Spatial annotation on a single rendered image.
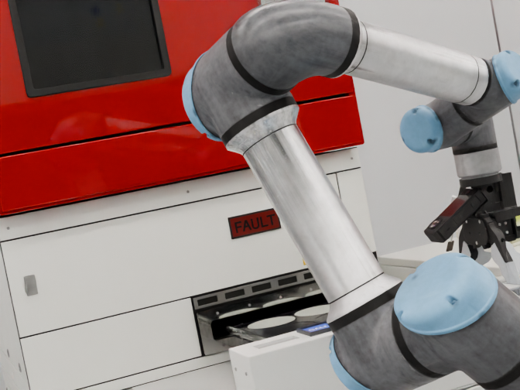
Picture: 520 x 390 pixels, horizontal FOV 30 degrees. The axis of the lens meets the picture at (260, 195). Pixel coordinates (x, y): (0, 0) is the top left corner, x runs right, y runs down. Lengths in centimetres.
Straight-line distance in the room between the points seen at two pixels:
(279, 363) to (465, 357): 37
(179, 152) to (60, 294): 38
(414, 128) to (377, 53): 27
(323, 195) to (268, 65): 19
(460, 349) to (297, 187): 30
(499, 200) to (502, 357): 53
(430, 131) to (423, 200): 248
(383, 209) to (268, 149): 265
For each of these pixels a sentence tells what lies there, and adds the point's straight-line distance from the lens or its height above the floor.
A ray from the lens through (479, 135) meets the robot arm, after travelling 165.
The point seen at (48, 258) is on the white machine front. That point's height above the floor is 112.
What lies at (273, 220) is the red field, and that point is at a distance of 213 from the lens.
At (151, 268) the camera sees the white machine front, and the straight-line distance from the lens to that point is 205.
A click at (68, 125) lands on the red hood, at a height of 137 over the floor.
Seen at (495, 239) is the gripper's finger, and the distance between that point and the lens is 164.
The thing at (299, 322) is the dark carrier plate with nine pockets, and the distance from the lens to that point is 198.
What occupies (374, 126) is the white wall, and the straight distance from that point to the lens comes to 393.
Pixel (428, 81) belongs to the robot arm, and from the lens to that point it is 140.
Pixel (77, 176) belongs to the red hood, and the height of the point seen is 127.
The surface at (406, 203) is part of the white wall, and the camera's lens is 398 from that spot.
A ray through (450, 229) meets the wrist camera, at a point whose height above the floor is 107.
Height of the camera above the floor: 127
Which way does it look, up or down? 3 degrees down
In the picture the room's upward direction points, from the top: 11 degrees counter-clockwise
